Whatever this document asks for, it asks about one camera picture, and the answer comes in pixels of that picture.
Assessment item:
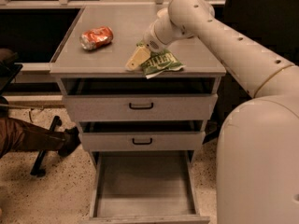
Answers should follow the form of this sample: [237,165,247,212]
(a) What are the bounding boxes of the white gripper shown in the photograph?
[125,21,167,71]

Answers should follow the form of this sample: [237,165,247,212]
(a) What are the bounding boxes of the green jalapeno chip bag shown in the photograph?
[141,49,185,79]

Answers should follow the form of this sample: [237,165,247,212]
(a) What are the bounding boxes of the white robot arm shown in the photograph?
[141,0,299,224]

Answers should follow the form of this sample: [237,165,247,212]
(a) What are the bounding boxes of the grey drawer cabinet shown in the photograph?
[50,4,227,224]

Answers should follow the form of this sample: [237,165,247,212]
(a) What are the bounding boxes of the top grey drawer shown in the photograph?
[63,94,218,121]

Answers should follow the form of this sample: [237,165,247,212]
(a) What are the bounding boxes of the middle grey drawer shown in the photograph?
[82,132,205,152]

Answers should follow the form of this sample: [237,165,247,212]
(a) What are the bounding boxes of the bottom grey open drawer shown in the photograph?
[80,151,210,224]

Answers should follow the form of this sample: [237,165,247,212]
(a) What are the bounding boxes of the crushed orange soda can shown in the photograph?
[79,26,113,50]

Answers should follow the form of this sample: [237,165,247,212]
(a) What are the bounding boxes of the black shoe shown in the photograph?
[58,127,80,157]

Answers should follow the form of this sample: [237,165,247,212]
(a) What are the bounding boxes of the black office chair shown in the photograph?
[202,0,299,147]

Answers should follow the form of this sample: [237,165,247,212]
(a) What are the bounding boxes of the person's leg brown trousers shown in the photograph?
[0,103,65,158]

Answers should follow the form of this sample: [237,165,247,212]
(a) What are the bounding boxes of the black chair base left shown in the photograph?
[30,115,63,178]

